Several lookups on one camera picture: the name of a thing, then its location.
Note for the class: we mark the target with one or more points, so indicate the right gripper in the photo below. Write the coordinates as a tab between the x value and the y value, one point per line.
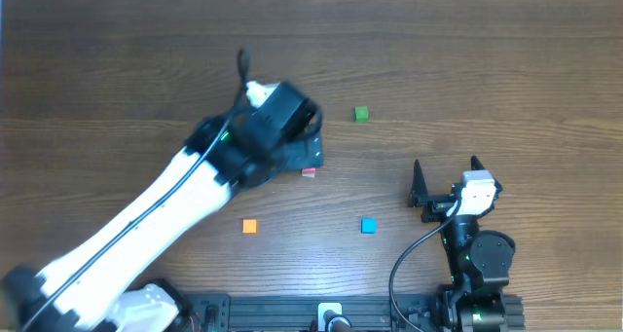
438	208

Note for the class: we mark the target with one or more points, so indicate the red cube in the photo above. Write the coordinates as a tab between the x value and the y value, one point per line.
308	171

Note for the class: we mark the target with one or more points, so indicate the orange cube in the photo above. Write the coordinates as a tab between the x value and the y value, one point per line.
249	226

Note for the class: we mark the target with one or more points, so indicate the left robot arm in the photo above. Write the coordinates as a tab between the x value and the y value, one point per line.
160	215

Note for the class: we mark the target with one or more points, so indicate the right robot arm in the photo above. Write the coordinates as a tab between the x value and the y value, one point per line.
489	256

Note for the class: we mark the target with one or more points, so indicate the blue cube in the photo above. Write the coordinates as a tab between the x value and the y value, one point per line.
368	226

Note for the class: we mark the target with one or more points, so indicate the green cube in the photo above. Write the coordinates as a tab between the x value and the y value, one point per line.
361	114

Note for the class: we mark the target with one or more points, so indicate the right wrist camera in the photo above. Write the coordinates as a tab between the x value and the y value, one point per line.
477	191

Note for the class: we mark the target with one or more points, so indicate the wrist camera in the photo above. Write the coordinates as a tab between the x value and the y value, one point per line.
258	92
477	191

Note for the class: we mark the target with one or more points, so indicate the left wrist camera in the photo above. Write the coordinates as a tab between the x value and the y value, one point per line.
258	92

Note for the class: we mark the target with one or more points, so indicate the mounting rail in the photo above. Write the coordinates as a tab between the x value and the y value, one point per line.
277	312

